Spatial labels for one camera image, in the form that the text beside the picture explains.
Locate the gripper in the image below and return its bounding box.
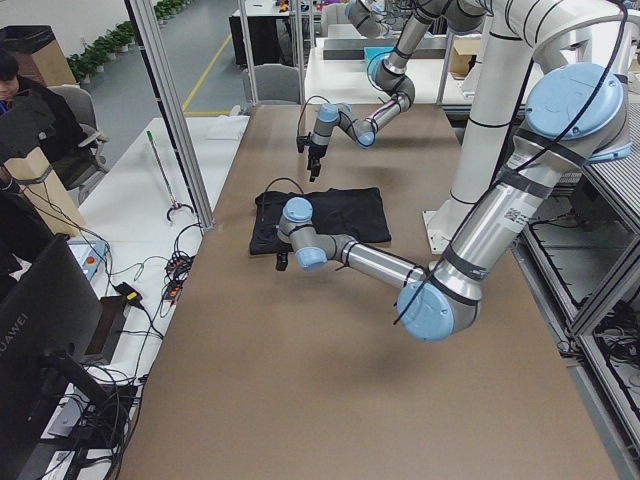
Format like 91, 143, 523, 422
273, 239, 293, 272
308, 142, 327, 181

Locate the black graphic t-shirt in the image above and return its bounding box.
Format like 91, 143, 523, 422
249, 187, 391, 255

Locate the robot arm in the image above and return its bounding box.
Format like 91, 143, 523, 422
296, 1, 486, 181
277, 62, 626, 342

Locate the grey office chair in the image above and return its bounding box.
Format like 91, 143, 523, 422
241, 64, 301, 114

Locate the red black usb hub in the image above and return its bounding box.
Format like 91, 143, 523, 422
162, 251, 195, 304

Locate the grabber reacher tool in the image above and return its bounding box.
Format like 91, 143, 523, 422
146, 130, 195, 223

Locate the black power adapter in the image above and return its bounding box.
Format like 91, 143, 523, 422
114, 282, 142, 306

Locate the black flat box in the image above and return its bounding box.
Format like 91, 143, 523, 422
84, 295, 131, 365

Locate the teach pendant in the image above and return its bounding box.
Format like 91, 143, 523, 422
67, 240, 106, 281

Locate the seated person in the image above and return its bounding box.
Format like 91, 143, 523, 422
1, 50, 92, 164

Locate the black Huawei monitor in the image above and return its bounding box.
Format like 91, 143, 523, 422
1, 235, 108, 478

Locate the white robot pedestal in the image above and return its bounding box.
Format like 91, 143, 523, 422
426, 1, 545, 254

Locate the aluminium frame post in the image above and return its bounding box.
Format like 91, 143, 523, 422
124, 0, 214, 232

